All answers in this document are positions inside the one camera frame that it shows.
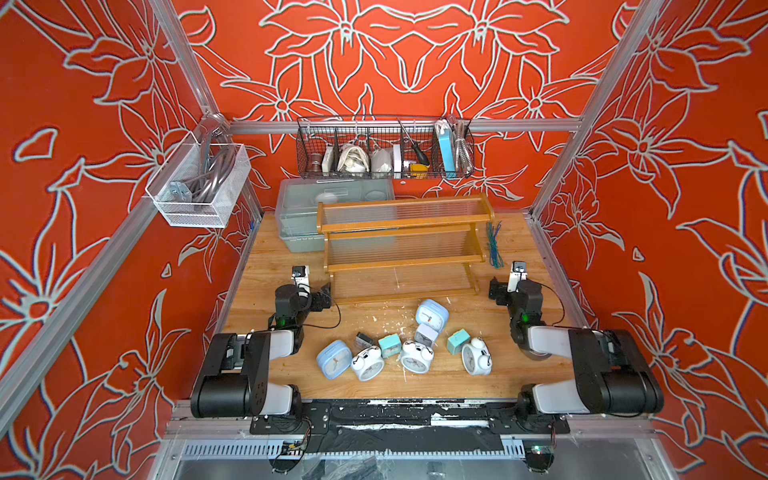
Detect teal square alarm clock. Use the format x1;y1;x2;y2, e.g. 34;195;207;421
378;333;402;359
446;329;471;355

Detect lilac square alarm clock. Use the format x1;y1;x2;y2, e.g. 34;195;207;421
414;324;439;348

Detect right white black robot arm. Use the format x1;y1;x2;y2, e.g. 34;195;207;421
488;278;664;417

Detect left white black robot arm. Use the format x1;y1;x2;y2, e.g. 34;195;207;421
190;283;332;418

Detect blue rounded alarm clock left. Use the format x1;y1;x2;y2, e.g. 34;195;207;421
316;340;353;380

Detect blue rounded alarm clock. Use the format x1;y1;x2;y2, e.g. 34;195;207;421
415;299;450;333
316;340;353;380

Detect blue rounded alarm clock right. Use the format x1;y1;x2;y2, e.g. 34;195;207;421
415;299;450;333

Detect wooden two-tier shelf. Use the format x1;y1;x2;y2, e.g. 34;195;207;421
317;194;495;304

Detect tape roll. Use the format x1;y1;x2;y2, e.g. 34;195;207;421
521;349;551;361

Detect white twin-bell clock right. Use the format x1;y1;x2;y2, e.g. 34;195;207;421
461;337;493;376

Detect white twin-bell clock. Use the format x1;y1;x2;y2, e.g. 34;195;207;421
398;340;435;374
461;337;493;376
351;346;385;382

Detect white twin-bell clock left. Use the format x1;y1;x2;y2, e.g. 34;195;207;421
351;346;385;382

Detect clear plastic storage bin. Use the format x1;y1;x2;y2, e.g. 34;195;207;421
275;178;395;253

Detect white twin-bell clock middle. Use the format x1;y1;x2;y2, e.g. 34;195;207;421
398;340;435;374

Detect white cloth in basket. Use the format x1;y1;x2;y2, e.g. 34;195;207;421
336;144;370;175

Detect blue box in basket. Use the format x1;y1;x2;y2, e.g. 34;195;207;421
434;119;456;179

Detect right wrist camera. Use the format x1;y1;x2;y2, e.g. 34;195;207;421
507;261;528;292

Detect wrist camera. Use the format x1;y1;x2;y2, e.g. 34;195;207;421
507;261;528;292
291;265;310;290

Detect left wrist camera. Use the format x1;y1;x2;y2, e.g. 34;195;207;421
291;265;310;290

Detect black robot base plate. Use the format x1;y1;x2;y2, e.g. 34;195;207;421
249;399;570;458

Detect black wire wall basket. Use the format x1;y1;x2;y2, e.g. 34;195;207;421
296;116;476;180

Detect white mesh wall basket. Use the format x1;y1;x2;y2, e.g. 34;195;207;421
145;134;250;229

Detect grey cables in basket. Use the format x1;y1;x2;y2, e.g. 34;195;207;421
179;128;238;204

